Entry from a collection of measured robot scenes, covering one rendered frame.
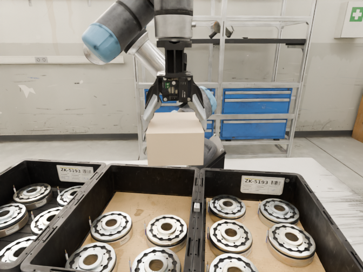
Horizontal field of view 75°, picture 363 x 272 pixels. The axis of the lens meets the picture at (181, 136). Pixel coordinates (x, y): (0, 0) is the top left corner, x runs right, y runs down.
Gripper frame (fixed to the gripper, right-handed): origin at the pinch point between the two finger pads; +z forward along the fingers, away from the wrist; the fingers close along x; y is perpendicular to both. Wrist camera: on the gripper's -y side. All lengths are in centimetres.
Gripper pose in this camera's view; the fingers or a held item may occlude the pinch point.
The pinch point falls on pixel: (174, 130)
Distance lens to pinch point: 56.7
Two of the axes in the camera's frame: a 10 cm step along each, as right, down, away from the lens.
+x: 10.0, -0.1, 0.4
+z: 0.0, 9.3, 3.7
